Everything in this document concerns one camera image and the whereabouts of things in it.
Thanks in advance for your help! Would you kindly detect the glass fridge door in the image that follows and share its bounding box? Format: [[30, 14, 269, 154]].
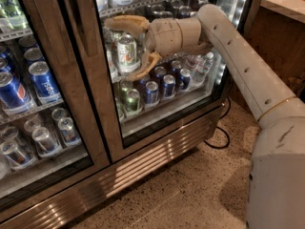
[[63, 0, 253, 161], [0, 0, 112, 222]]

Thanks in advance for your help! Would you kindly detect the blue can bottom shelf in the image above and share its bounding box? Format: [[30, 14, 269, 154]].
[[145, 81, 158, 104]]

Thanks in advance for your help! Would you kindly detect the black power cable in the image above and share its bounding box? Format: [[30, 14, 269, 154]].
[[203, 95, 233, 150]]

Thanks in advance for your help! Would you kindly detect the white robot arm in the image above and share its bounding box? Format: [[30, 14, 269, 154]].
[[105, 4, 305, 229]]

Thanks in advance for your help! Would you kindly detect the front blue pepsi can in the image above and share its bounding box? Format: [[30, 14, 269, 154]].
[[0, 72, 31, 109]]

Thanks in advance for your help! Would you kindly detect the blue pepsi can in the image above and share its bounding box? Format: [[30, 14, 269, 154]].
[[29, 61, 59, 97], [0, 72, 31, 109]]

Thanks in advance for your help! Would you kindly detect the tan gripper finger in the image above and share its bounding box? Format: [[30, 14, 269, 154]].
[[104, 15, 150, 39], [126, 51, 161, 81]]

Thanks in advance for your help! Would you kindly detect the wooden counter cabinet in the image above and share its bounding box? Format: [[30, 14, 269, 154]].
[[242, 0, 305, 98]]

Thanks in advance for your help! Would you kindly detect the clear water bottle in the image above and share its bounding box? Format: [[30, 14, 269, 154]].
[[194, 52, 214, 81]]

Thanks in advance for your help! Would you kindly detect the front white 7up can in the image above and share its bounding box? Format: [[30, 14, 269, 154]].
[[117, 34, 137, 66]]

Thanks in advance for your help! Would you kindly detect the green soda can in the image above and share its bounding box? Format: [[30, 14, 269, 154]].
[[126, 89, 140, 112]]

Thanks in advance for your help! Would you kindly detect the silver can lower left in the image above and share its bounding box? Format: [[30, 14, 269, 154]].
[[31, 127, 58, 154]]

